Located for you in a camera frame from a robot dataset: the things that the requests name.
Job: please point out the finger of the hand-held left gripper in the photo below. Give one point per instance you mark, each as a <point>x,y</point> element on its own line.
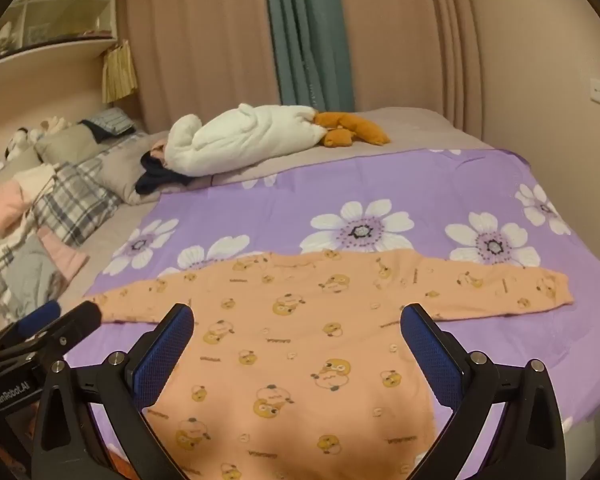
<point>75,325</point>
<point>37,317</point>

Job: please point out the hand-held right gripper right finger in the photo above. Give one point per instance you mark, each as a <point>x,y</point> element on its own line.
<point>430,360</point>

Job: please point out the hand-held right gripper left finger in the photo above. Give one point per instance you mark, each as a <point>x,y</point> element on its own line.
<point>162,355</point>

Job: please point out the orange printed baby shirt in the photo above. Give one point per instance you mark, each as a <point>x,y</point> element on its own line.
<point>290,340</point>

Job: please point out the pink cloth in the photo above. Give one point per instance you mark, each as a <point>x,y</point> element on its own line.
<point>5,207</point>
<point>65,255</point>

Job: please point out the plaid grey pillow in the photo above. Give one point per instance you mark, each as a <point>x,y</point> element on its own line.
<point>75,200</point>

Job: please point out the dark navy cloth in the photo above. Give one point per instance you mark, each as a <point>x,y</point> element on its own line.
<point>160,177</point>

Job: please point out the purple floral blanket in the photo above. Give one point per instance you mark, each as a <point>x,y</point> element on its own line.
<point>260,205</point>

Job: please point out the small plush toys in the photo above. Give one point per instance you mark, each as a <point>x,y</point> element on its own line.
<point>35,135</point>

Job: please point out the folded blue plaid cloth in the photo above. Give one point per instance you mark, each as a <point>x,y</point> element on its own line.
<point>107,122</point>

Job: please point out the white plush goose toy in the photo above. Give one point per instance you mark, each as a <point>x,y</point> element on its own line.
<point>250,135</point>

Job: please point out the yellow hanging cloth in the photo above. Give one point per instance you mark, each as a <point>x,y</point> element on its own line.
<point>120,72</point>

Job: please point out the white cubby shelf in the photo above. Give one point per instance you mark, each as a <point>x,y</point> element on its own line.
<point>40,15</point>

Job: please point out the pink curtain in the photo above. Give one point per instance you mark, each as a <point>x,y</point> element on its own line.
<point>205,35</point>
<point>405,35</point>

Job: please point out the teal curtain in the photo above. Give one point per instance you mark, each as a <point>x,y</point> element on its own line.
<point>305,35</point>

